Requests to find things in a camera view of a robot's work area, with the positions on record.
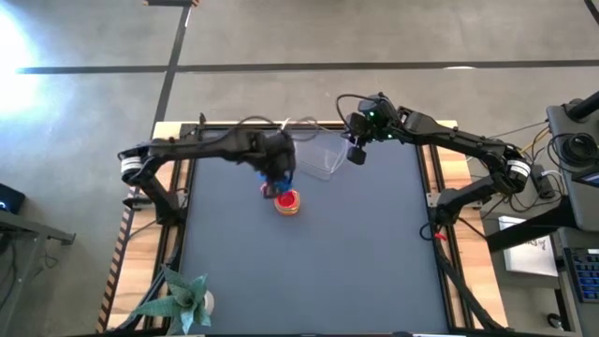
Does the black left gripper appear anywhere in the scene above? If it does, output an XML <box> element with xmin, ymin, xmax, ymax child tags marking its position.
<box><xmin>247</xmin><ymin>130</ymin><xmax>297</xmax><ymax>200</ymax></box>

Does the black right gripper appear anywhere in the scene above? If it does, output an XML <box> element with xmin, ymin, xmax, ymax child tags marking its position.
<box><xmin>346</xmin><ymin>97</ymin><xmax>402</xmax><ymax>165</ymax></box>

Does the red measuring cup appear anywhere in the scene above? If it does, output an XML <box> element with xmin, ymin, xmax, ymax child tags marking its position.
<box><xmin>260</xmin><ymin>183</ymin><xmax>300</xmax><ymax>211</ymax></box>

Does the orange measuring cup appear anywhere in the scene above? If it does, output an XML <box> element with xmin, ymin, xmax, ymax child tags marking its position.
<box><xmin>273</xmin><ymin>189</ymin><xmax>301</xmax><ymax>217</ymax></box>

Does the clear plastic basket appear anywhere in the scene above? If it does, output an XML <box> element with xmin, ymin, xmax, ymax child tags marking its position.
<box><xmin>280</xmin><ymin>119</ymin><xmax>351</xmax><ymax>183</ymax></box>

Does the dark grey table mat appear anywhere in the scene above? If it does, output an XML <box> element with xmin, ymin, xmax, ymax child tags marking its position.
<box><xmin>180</xmin><ymin>129</ymin><xmax>450</xmax><ymax>334</ymax></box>

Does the green artificial plant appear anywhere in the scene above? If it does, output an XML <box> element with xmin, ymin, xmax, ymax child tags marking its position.
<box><xmin>130</xmin><ymin>265</ymin><xmax>214</xmax><ymax>336</ymax></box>

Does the black power strip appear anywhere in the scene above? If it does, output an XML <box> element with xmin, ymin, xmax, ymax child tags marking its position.
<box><xmin>531</xmin><ymin>163</ymin><xmax>556</xmax><ymax>198</ymax></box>

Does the yellow black striped tape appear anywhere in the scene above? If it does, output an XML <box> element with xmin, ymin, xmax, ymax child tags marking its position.
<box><xmin>95</xmin><ymin>186</ymin><xmax>141</xmax><ymax>333</ymax></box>

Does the black diagonal support beam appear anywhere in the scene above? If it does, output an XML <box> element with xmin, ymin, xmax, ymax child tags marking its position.
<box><xmin>486</xmin><ymin>198</ymin><xmax>577</xmax><ymax>254</ymax></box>

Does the white paper sheet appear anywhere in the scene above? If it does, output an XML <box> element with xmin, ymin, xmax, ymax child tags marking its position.
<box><xmin>498</xmin><ymin>215</ymin><xmax>558</xmax><ymax>277</ymax></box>

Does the grey equipment stand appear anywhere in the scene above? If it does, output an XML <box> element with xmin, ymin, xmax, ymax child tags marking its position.
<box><xmin>547</xmin><ymin>91</ymin><xmax>599</xmax><ymax>233</ymax></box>

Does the grey computer desk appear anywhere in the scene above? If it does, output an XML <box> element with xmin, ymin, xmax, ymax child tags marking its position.
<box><xmin>481</xmin><ymin>212</ymin><xmax>599</xmax><ymax>337</ymax></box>

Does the black computer keyboard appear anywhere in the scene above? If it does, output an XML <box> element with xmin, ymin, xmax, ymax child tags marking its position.
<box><xmin>565</xmin><ymin>247</ymin><xmax>599</xmax><ymax>303</ymax></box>

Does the grey side desk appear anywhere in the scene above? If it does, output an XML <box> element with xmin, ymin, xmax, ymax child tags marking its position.
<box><xmin>0</xmin><ymin>210</ymin><xmax>76</xmax><ymax>329</ymax></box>

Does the black electronic device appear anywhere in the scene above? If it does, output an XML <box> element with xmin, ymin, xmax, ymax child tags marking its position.
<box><xmin>0</xmin><ymin>182</ymin><xmax>27</xmax><ymax>215</ymax></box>

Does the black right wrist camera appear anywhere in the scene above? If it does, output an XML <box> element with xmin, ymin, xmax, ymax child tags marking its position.
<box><xmin>348</xmin><ymin>111</ymin><xmax>371</xmax><ymax>137</ymax></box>

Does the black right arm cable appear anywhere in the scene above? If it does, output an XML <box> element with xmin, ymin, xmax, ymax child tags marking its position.
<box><xmin>335</xmin><ymin>93</ymin><xmax>375</xmax><ymax>128</ymax></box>

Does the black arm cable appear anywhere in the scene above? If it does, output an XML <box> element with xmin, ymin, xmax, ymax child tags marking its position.
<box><xmin>335</xmin><ymin>93</ymin><xmax>375</xmax><ymax>128</ymax></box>
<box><xmin>158</xmin><ymin>115</ymin><xmax>282</xmax><ymax>141</ymax></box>

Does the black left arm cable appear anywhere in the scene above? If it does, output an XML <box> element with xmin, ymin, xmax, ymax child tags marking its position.
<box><xmin>158</xmin><ymin>115</ymin><xmax>282</xmax><ymax>141</ymax></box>

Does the tangled cable bundle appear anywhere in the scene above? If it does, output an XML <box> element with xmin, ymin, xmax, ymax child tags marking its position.
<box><xmin>462</xmin><ymin>121</ymin><xmax>562</xmax><ymax>212</ymax></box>

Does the black aluminium table frame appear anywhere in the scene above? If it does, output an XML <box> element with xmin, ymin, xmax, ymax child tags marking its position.
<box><xmin>116</xmin><ymin>111</ymin><xmax>506</xmax><ymax>336</ymax></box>

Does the coiled black cable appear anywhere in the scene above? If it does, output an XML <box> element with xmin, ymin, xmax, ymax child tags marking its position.
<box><xmin>554</xmin><ymin>133</ymin><xmax>599</xmax><ymax>168</ymax></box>

